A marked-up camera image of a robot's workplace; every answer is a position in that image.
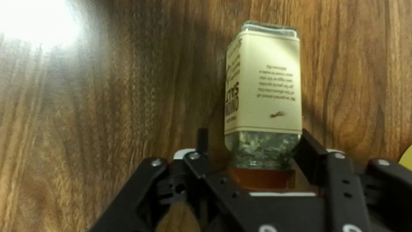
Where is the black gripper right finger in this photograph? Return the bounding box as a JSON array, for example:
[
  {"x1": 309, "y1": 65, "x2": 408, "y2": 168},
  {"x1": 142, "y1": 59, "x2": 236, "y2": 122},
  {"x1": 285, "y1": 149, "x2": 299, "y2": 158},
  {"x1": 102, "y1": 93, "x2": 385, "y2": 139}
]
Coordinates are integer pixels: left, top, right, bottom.
[{"x1": 294, "y1": 131, "x2": 346, "y2": 194}]

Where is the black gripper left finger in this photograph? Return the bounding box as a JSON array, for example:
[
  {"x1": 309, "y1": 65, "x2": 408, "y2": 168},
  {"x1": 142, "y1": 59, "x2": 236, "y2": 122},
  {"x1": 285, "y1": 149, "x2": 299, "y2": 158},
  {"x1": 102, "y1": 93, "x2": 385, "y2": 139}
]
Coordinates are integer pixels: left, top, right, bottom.
[{"x1": 173, "y1": 128, "x2": 210, "y2": 173}]

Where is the brown-lidded glass spice jar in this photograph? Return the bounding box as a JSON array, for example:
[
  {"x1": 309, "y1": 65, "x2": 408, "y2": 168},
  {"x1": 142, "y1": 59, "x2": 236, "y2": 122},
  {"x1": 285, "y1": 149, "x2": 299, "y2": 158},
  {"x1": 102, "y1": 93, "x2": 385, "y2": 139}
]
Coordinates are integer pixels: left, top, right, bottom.
[{"x1": 224, "y1": 21, "x2": 303, "y2": 190}]

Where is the yellow plastic bowl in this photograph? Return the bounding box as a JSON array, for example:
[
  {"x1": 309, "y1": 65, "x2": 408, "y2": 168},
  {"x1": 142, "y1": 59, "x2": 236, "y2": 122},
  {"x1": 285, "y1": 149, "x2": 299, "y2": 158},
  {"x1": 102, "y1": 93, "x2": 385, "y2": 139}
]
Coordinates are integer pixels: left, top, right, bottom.
[{"x1": 399, "y1": 146, "x2": 412, "y2": 167}]

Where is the round wooden table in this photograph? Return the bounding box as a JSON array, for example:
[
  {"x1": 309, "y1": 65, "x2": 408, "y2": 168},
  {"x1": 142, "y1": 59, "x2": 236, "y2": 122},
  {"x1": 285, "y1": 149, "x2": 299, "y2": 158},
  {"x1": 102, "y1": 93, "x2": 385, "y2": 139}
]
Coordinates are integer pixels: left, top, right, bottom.
[{"x1": 0, "y1": 0, "x2": 412, "y2": 232}]

